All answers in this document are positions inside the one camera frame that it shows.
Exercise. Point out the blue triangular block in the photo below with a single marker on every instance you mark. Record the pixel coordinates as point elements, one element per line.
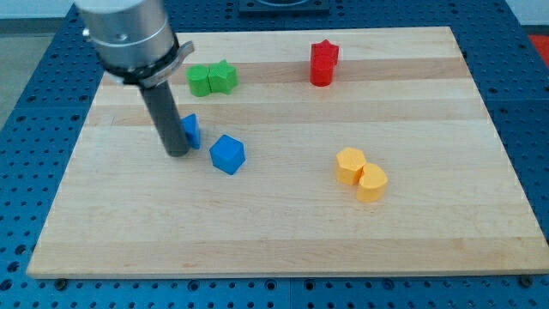
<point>192,130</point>

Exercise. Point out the yellow hexagon block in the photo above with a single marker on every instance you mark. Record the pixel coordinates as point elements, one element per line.
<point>349,163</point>

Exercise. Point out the wooden board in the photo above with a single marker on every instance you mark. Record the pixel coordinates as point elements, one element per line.
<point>404,96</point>

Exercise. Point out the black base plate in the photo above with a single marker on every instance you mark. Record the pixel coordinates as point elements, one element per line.
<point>257,7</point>

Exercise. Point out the red cylinder block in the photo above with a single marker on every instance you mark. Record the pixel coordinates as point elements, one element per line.
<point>321,71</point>

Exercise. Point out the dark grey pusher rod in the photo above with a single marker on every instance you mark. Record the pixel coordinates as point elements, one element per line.
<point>164,113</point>

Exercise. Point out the blue cube block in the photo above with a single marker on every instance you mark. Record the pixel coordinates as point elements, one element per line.
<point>227,154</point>

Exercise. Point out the green cylinder block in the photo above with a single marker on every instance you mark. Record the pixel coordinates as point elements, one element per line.
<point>197,78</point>

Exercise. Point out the red star block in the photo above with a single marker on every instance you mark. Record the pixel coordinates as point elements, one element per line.
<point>325,49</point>

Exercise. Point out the green star block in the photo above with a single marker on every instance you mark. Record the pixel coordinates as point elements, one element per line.
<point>222,77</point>

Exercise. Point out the yellow heart block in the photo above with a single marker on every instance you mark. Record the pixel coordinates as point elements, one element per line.
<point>372,184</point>

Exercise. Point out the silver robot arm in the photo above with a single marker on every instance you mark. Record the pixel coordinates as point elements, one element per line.
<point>136,46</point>

